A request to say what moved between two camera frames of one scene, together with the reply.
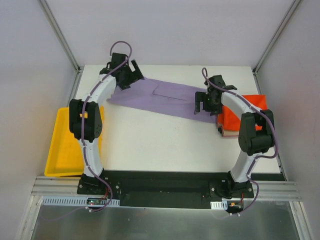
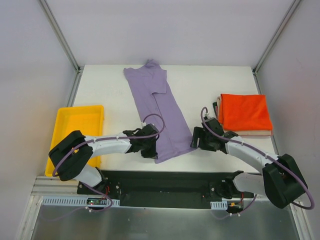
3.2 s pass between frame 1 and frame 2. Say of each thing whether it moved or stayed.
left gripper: moved
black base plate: stayed
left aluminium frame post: stayed
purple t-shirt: moved
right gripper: moved
